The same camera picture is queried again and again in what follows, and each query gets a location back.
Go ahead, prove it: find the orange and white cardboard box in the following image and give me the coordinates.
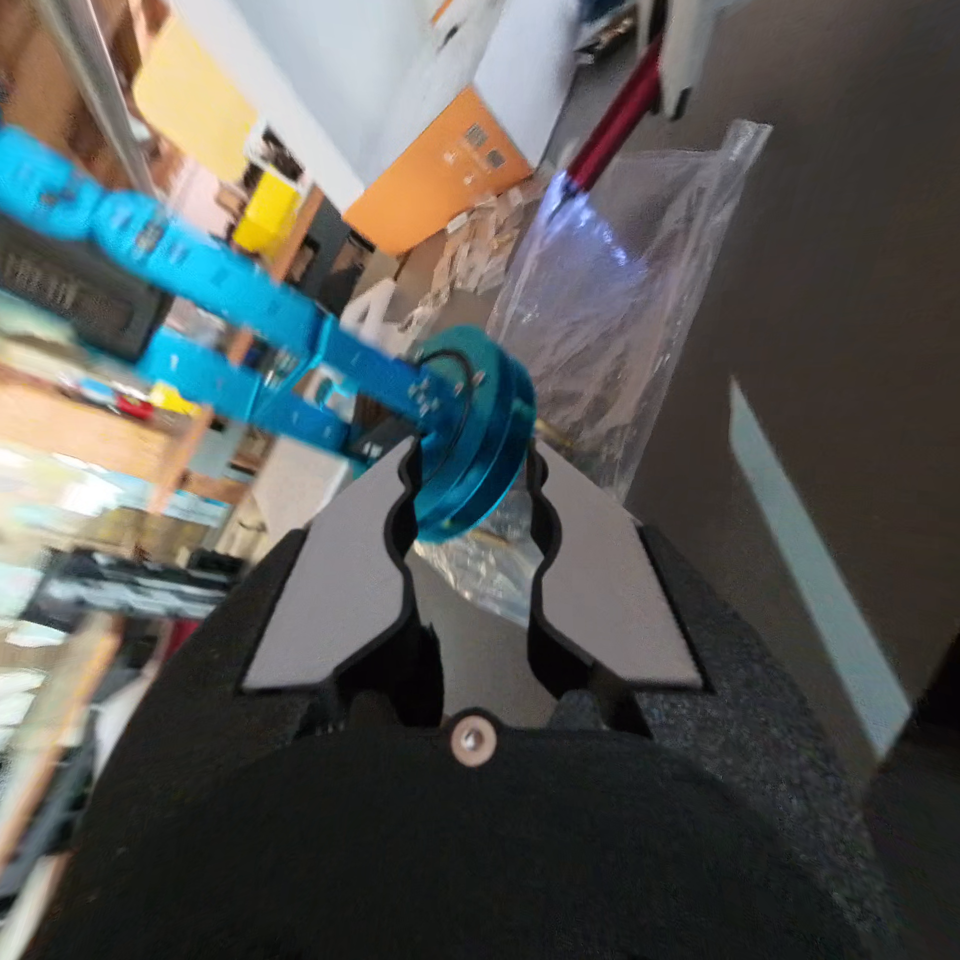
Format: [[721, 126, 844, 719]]
[[341, 0, 654, 258]]

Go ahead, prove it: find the silver ventilation duct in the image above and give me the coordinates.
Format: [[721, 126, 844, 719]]
[[37, 0, 153, 198]]

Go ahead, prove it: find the clear plastic bag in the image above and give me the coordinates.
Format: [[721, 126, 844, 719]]
[[412, 120, 775, 630]]

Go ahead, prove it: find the grey desk with wooden edge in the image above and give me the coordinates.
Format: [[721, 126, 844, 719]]
[[247, 0, 960, 796]]

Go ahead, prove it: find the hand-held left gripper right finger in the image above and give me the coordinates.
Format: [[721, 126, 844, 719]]
[[523, 442, 714, 691]]

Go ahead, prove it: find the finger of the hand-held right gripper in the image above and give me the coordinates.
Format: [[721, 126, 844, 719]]
[[651, 0, 732, 123]]

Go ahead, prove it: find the yellow plastic bin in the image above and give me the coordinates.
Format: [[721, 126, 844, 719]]
[[231, 174, 303, 254]]

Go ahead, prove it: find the blue toy robot arm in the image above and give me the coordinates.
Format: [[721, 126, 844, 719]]
[[0, 123, 537, 545]]

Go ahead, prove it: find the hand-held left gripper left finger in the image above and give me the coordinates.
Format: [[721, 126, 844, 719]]
[[240, 435, 444, 695]]

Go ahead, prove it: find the pile of small parts bags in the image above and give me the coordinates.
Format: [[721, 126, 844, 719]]
[[420, 187, 543, 318]]

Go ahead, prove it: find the red electric screwdriver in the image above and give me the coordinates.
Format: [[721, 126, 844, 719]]
[[546, 33, 670, 222]]

